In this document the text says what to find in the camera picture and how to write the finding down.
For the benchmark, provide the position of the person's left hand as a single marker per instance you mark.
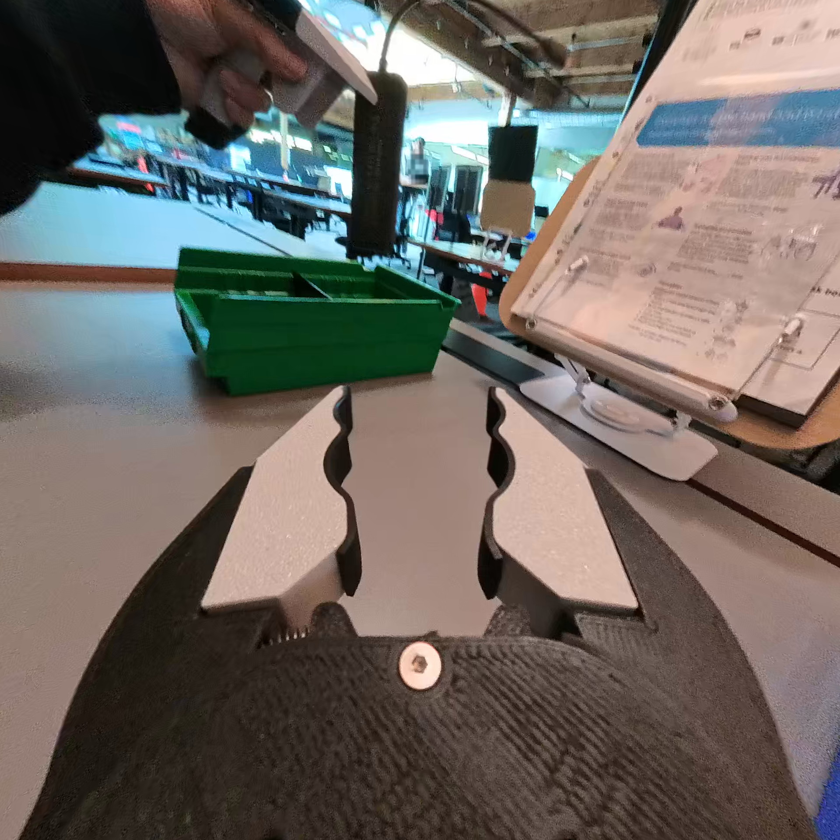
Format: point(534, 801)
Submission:
point(197, 33)

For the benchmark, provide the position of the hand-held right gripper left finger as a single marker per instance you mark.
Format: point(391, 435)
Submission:
point(289, 512)

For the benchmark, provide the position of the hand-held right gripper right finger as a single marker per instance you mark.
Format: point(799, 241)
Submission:
point(551, 525)

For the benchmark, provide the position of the black panel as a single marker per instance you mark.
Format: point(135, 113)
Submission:
point(513, 152)

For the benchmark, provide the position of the person's left forearm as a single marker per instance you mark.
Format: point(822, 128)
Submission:
point(65, 79)

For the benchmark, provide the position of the wooden edged work table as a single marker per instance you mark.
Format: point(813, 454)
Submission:
point(459, 253)

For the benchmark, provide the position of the black metal post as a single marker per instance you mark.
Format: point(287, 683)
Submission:
point(656, 52)

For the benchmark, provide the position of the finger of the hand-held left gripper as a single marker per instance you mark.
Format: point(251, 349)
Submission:
point(341, 65)

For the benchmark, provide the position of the black usb hub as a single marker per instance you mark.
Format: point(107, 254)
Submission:
point(377, 164)

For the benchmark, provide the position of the wooden document stand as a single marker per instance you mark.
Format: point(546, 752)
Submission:
point(508, 207)

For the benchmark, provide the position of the black computer monitor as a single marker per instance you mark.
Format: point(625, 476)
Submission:
point(469, 190)
point(438, 187)

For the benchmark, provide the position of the blue header instruction sheet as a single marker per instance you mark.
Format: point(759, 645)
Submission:
point(709, 229)

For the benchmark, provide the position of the green plastic bin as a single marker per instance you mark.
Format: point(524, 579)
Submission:
point(315, 348)

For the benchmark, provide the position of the instruction sheets on stand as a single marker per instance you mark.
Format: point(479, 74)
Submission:
point(518, 295)

